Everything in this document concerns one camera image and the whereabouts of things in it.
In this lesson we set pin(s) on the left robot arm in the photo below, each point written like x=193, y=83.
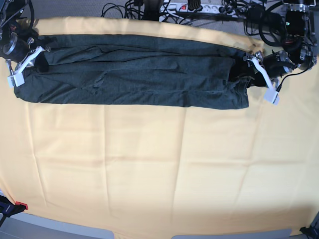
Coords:
x=288, y=24

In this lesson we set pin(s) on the red and black clamp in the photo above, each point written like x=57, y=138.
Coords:
x=7, y=208

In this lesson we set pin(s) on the black clamp right corner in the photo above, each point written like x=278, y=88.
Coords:
x=310, y=232

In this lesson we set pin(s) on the yellow table cloth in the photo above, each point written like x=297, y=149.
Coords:
x=153, y=172

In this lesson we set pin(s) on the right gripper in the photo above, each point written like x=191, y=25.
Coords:
x=20, y=55

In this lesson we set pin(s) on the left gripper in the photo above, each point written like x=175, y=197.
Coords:
x=263, y=71

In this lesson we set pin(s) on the white power strip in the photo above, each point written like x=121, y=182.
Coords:
x=209, y=9

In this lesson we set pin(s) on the dark green long-sleeve shirt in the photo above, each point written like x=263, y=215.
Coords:
x=136, y=70

